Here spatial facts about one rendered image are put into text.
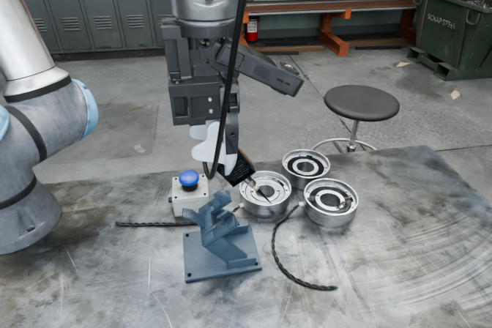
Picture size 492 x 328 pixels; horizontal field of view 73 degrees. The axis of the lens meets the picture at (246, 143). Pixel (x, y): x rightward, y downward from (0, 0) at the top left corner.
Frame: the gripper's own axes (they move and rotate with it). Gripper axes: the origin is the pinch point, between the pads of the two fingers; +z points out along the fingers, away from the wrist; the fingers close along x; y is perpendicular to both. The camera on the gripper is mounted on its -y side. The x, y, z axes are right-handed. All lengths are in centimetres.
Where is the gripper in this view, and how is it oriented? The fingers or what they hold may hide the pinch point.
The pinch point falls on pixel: (230, 159)
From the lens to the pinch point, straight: 48.8
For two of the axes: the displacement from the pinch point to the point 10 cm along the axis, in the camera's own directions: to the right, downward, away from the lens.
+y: -9.8, 1.0, -1.6
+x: 1.9, 5.5, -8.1
